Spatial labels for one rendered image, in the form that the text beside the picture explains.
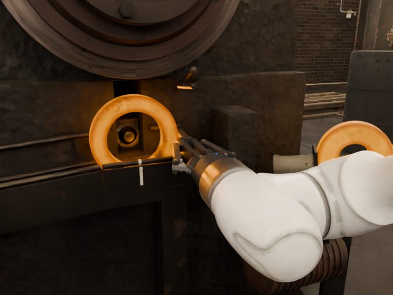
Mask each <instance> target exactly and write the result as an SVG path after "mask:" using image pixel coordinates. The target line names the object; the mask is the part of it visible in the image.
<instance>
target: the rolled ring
mask: <svg viewBox="0 0 393 295"><path fill-rule="evenodd" d="M130 112H143V113H145V114H148V115H150V116H152V117H153V118H154V119H155V120H156V122H157V123H158V126H159V128H160V143H159V145H158V148H157V149H156V151H155V152H154V153H153V154H152V155H151V156H150V157H149V158H155V157H164V156H172V155H173V143H174V142H175V138H177V137H178V131H177V126H176V123H175V120H174V118H173V116H172V115H171V113H170V112H169V110H168V109H167V108H166V107H165V106H163V105H162V104H161V103H159V102H158V101H156V100H154V99H152V98H150V97H148V96H145V95H140V94H128V95H122V96H120V97H116V98H114V99H112V100H110V101H109V102H107V103H106V104H105V105H104V106H103V107H102V108H101V109H100V110H99V111H98V112H97V113H96V115H95V117H94V119H93V121H92V124H91V127H90V130H89V144H90V147H91V152H92V155H93V157H94V159H95V161H96V162H97V164H100V166H101V169H102V164H105V163H114V162H122V161H120V160H118V159H117V158H115V157H114V156H113V155H112V154H111V152H110V151H109V149H108V146H107V134H108V131H109V128H110V127H111V125H112V124H113V123H114V121H115V120H116V119H118V118H119V117H120V116H122V115H124V114H126V113H130ZM149 158H148V159H149Z"/></svg>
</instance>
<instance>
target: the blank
mask: <svg viewBox="0 0 393 295"><path fill-rule="evenodd" d="M351 144H359V145H363V146H364V147H366V148H367V150H368V151H372V152H376V153H379V154H381V155H383V156H384V157H388V156H392V155H393V147H392V144H391V142H390V140H389V139H388V137H387V136H386V134H384V133H383V132H382V131H381V130H380V129H378V128H377V127H376V126H374V125H372V124H370V123H367V122H363V121H347V122H343V123H340V124H338V125H335V126H334V127H332V128H330V129H329V130H328V131H327V132H326V133H325V134H324V135H323V136H322V138H321V139H320V141H319V143H318V147H317V151H318V165H319V164H320V163H322V162H325V161H327V160H332V159H336V158H339V155H340V152H341V151H342V149H343V148H345V147H346V146H348V145H351Z"/></svg>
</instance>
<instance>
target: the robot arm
mask: <svg viewBox="0 0 393 295"><path fill-rule="evenodd" d="M177 131H178V137H177V138H175V142H174V143H173V161H172V173H173V174H178V173H179V172H180V171H185V172H186V173H187V174H188V175H189V176H192V177H193V179H194V181H195V183H196V185H197V186H198V187H199V193H200V195H201V197H202V199H203V200H204V202H205V203H206V204H207V206H208V207H209V208H210V210H211V212H212V213H213V214H214V216H215V218H216V222H217V225H218V227H219V228H220V230H221V232H222V233H223V235H224V236H225V238H226V239H227V241H228V242H229V243H230V244H231V246H232V247H233V248H234V250H235V251H236V252H237V253H238V254H239V255H240V256H241V257H242V258H243V259H244V260H245V261H246V262H247V263H248V264H249V265H250V266H252V267H253V268H254V269H256V271H258V272H260V273H261V274H262V275H264V276H266V277H268V278H269V279H272V280H274V281H276V282H293V281H296V280H298V279H301V278H303V277H305V276H306V275H307V274H309V273H310V272H311V271H313V269H314V268H315V267H316V265H317V264H318V263H319V261H320V259H321V256H322V252H323V241H322V240H325V239H337V238H341V237H345V236H347V237H351V236H357V235H362V234H366V233H369V232H372V231H375V230H377V229H380V228H382V227H384V226H386V225H389V224H392V223H393V155H392V156H388V157H384V156H383V155H381V154H379V153H376V152H372V151H367V150H365V151H360V152H357V153H353V154H350V155H347V156H343V157H339V158H336V159H332V160H327V161H325V162H322V163H320V164H319V165H318V166H315V167H311V168H310V169H307V170H304V171H300V172H297V173H288V174H270V173H258V174H256V173H255V172H254V171H252V170H251V169H249V168H248V167H247V166H245V165H244V164H243V163H242V162H241V161H239V160H237V159H236V154H235V153H234V152H230V151H227V150H224V149H223V148H221V147H219V146H217V145H215V144H213V143H211V142H209V141H207V140H205V139H202V140H201V141H200V142H199V141H198V140H196V139H193V138H192V137H191V136H188V135H187V134H186V133H185V132H184V131H183V130H182V129H181V128H180V129H177ZM181 154H182V155H183V156H184V157H185V159H186V160H187V161H188V163H187V164H185V163H184V162H183V159H182V158H181Z"/></svg>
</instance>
